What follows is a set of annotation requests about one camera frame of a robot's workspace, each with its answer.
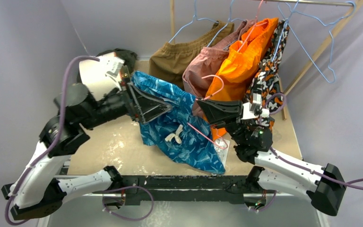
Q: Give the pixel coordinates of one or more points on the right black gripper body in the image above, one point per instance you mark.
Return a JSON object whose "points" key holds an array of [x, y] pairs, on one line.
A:
{"points": [[252, 122]]}

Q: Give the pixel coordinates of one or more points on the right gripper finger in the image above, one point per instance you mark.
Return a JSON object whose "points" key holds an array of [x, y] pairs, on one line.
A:
{"points": [[221, 119], [213, 107]]}

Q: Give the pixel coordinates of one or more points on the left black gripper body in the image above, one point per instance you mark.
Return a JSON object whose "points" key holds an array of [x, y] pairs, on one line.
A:
{"points": [[126, 102]]}

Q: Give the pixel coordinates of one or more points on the blue patterned shorts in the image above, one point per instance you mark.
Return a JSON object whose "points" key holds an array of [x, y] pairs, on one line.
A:
{"points": [[184, 138]]}

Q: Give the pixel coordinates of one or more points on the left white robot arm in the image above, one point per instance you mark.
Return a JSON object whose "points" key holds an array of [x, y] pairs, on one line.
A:
{"points": [[38, 193]]}

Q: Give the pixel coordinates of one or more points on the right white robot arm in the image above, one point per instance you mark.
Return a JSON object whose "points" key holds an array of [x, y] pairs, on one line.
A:
{"points": [[321, 186]]}

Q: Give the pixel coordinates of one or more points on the pink shorts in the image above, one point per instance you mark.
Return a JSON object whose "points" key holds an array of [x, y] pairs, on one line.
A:
{"points": [[196, 77]]}

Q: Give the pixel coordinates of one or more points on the camouflage patterned shorts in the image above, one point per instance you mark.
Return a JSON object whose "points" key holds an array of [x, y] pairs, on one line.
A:
{"points": [[266, 81]]}

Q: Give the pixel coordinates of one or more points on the brown shorts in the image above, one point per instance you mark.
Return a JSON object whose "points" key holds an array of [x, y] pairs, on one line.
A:
{"points": [[170, 61]]}

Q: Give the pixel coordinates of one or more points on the orange shorts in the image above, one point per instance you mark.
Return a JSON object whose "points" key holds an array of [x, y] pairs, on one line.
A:
{"points": [[238, 69]]}

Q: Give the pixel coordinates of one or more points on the white printed card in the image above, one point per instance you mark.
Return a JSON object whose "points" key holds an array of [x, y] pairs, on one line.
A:
{"points": [[222, 147]]}

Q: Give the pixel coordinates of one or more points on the white cylindrical drum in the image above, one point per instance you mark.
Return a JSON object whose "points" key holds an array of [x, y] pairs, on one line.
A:
{"points": [[98, 95]]}

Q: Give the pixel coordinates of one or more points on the dark green cloth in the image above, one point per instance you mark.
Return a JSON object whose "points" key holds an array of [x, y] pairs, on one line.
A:
{"points": [[122, 56]]}

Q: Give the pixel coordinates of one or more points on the wooden diagonal rack bar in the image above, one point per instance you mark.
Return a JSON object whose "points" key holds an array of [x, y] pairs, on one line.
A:
{"points": [[328, 42]]}

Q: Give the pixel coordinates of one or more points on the wooden rack pole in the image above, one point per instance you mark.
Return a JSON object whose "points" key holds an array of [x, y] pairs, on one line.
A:
{"points": [[172, 20]]}

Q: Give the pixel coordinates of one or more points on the metal hanging rod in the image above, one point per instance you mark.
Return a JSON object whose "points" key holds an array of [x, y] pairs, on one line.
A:
{"points": [[316, 2]]}

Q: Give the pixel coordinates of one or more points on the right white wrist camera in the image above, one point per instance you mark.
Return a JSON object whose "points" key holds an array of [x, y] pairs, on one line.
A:
{"points": [[254, 109]]}

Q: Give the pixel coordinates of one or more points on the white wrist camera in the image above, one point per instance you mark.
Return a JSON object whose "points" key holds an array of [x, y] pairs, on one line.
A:
{"points": [[254, 109], [112, 65]]}

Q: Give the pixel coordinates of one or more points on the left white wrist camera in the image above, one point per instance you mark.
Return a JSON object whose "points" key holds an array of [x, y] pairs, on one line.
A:
{"points": [[112, 65]]}

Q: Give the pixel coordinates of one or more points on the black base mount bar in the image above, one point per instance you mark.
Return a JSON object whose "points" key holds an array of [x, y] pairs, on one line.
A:
{"points": [[234, 189]]}

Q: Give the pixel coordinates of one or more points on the blue wire hanger left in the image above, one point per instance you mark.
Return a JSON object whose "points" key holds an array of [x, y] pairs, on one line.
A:
{"points": [[194, 18]]}

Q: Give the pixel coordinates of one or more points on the aluminium frame rail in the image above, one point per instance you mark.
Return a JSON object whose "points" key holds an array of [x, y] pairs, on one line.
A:
{"points": [[139, 159]]}

